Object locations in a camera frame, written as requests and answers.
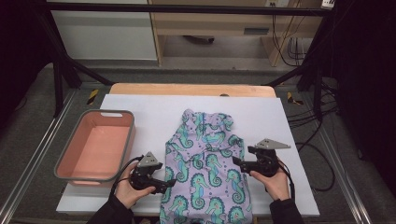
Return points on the aluminium rail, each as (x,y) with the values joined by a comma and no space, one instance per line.
(34,155)
(348,193)

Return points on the yellow tool left floor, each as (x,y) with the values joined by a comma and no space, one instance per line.
(92,96)

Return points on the black metal frame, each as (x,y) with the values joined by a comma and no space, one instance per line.
(186,8)

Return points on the person's right hand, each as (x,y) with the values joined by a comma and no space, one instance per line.
(277,186)

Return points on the black curtain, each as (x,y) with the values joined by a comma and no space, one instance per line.
(18,46)
(367,77)

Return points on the white wall socket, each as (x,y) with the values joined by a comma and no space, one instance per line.
(271,2)

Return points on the white cabinet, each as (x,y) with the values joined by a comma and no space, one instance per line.
(102,37)

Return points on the purple seahorse print swimsuit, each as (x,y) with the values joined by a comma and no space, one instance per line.
(202,149)

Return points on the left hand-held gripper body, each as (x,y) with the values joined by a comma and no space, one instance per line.
(141,179)

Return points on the pink basket with grey rim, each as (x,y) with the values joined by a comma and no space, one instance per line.
(96,149)

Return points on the dark object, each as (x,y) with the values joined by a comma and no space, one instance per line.
(199,39)

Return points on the yellow tool right floor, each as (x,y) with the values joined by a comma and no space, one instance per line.
(292,99)

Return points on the yellow tool floor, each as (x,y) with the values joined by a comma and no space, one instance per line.
(92,96)
(292,99)

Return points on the white power strip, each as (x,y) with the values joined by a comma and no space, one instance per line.
(327,3)

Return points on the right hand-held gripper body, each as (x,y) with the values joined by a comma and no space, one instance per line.
(267,163)

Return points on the light wooden desk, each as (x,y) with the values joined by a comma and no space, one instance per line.
(202,25)

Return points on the person's left hand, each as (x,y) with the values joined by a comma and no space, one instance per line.
(127,193)

